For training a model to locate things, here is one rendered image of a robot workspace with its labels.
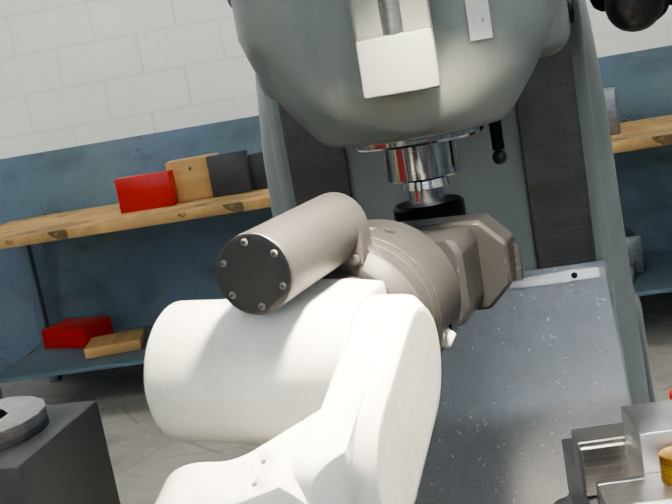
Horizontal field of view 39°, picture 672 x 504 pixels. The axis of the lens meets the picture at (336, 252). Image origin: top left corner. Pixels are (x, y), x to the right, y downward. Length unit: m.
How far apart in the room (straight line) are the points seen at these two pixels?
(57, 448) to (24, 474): 0.04
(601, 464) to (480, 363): 0.31
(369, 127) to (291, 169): 0.47
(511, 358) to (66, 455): 0.48
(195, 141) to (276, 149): 3.97
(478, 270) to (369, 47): 0.15
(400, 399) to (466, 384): 0.62
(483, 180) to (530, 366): 0.20
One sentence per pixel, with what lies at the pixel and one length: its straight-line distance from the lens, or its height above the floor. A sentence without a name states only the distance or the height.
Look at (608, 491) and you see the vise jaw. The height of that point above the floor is 1.07.
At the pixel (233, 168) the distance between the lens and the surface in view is 4.43.
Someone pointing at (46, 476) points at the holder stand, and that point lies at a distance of 0.69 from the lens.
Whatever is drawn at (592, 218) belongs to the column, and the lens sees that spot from 1.03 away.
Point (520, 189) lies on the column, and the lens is 1.01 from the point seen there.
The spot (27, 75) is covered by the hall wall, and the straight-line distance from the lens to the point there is 5.27.
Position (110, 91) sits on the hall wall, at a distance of 5.11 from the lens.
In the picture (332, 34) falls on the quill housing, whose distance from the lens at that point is 0.54.
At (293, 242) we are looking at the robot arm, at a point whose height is 1.29.
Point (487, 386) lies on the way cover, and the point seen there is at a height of 1.02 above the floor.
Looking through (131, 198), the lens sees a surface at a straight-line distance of 4.52.
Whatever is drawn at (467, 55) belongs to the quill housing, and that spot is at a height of 1.35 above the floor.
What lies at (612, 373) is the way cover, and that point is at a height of 1.02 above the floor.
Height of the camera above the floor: 1.36
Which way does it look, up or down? 11 degrees down
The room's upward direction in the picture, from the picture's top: 10 degrees counter-clockwise
